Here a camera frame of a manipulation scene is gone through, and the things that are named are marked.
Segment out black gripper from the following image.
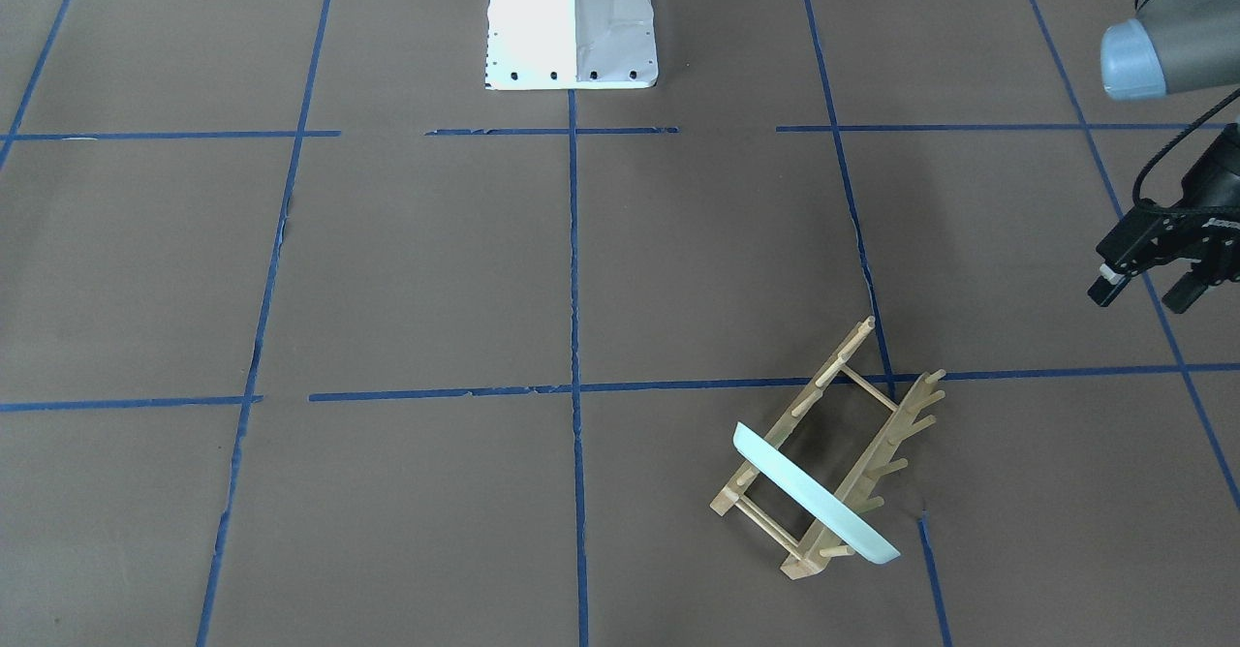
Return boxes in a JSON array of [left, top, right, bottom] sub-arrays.
[[1087, 123, 1239, 315]]

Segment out light green plate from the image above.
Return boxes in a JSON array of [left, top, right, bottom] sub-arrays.
[[732, 423, 901, 565]]

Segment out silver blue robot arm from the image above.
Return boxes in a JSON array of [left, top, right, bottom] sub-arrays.
[[1087, 0, 1239, 314]]

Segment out wooden plate rack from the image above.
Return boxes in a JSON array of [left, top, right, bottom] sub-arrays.
[[709, 316, 945, 580]]

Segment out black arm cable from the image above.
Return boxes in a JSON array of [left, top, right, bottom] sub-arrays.
[[1131, 90, 1240, 217]]

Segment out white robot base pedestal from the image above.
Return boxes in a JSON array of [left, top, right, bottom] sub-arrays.
[[484, 0, 660, 90]]

